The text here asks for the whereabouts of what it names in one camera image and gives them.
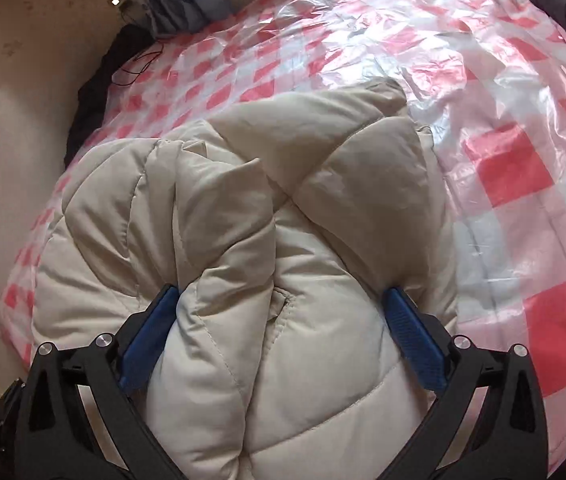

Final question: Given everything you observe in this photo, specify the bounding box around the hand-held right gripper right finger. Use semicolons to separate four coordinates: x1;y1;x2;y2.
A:
384;286;549;480

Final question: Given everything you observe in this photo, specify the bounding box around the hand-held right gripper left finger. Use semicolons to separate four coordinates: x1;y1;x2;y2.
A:
15;284;184;480

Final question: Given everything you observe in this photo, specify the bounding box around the beige quilted jacket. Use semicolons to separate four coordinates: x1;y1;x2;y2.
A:
30;79;460;480

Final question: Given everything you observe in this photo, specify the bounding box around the red white checked plastic sheet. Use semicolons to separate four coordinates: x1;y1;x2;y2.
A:
0;0;566;478

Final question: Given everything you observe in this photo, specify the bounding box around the black clothing pile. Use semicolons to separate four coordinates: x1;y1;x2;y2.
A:
64;24;161;168

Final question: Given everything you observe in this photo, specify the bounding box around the blue grey folded cloth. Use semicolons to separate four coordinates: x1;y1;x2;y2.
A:
145;0;236;41

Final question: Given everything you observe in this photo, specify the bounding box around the black cable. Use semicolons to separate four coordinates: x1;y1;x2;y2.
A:
113;40;166;86

